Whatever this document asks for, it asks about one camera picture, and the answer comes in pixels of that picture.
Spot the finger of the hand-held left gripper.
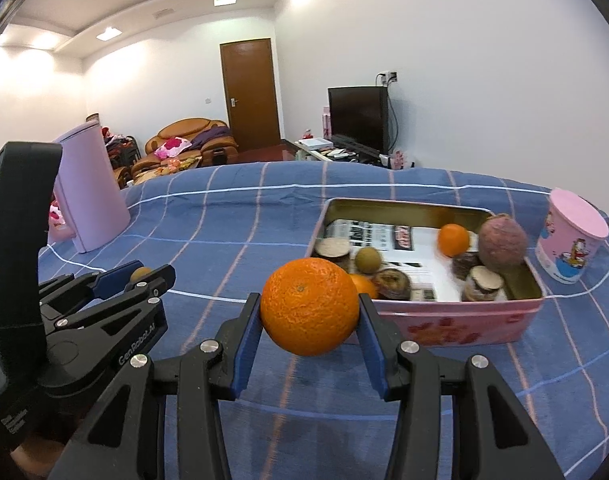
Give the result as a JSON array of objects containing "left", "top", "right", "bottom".
[
  {"left": 54, "top": 265, "right": 177, "bottom": 333},
  {"left": 37, "top": 260, "right": 146, "bottom": 311}
]

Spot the newspaper sheet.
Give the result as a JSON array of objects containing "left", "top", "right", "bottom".
[{"left": 325, "top": 219, "right": 465, "bottom": 303}]

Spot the pale-topped brown fruit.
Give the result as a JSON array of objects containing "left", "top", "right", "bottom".
[
  {"left": 461, "top": 265, "right": 507, "bottom": 303},
  {"left": 314, "top": 236, "right": 354, "bottom": 268}
]

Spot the orange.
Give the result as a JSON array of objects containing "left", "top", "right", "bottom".
[
  {"left": 349, "top": 273, "right": 380, "bottom": 301},
  {"left": 260, "top": 257, "right": 360, "bottom": 357},
  {"left": 437, "top": 223, "right": 471, "bottom": 258}
]

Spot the cluttered coffee table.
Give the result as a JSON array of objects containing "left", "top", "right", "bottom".
[{"left": 132, "top": 156, "right": 202, "bottom": 186}]

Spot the black power cable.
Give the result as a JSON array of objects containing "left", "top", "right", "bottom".
[{"left": 387, "top": 82, "right": 401, "bottom": 153}]

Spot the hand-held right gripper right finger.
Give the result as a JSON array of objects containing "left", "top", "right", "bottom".
[{"left": 355, "top": 294, "right": 566, "bottom": 480}]

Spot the pink tin box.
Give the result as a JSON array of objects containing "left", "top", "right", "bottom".
[{"left": 304, "top": 198, "right": 546, "bottom": 348}]

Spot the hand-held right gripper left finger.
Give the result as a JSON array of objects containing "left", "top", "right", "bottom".
[{"left": 48, "top": 292, "right": 264, "bottom": 480}]

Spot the rack with clothes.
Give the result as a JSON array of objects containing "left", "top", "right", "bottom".
[{"left": 102, "top": 127, "right": 138, "bottom": 168}]

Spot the blue checked cloth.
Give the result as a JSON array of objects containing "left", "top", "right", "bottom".
[{"left": 34, "top": 161, "right": 609, "bottom": 480}]

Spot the purple blanket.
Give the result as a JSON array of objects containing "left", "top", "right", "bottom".
[{"left": 192, "top": 126, "right": 232, "bottom": 150}]

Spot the pink pitcher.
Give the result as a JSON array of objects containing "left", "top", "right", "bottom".
[{"left": 47, "top": 115, "right": 132, "bottom": 254}]

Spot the purple passion fruit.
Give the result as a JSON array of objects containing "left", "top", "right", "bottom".
[{"left": 477, "top": 215, "right": 529, "bottom": 273}]

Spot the black television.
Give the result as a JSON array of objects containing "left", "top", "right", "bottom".
[{"left": 327, "top": 86, "right": 390, "bottom": 158}]

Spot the brown wooden door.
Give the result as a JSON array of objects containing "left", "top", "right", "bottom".
[{"left": 220, "top": 38, "right": 284, "bottom": 152}]

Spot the dark brown round fruit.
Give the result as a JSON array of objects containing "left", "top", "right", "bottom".
[
  {"left": 451, "top": 251, "right": 482, "bottom": 281},
  {"left": 373, "top": 267, "right": 412, "bottom": 301}
]

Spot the pink cartoon cup with lid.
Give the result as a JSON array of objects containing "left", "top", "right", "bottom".
[{"left": 535, "top": 188, "right": 609, "bottom": 286}]

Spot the white television stand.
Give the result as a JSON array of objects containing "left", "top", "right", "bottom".
[{"left": 293, "top": 137, "right": 385, "bottom": 166}]

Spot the pink flower cushion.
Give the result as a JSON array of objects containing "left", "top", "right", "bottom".
[
  {"left": 154, "top": 137, "right": 191, "bottom": 160},
  {"left": 48, "top": 199, "right": 68, "bottom": 231}
]

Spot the brown leather sofa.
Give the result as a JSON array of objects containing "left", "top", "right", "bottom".
[{"left": 132, "top": 117, "right": 239, "bottom": 181}]

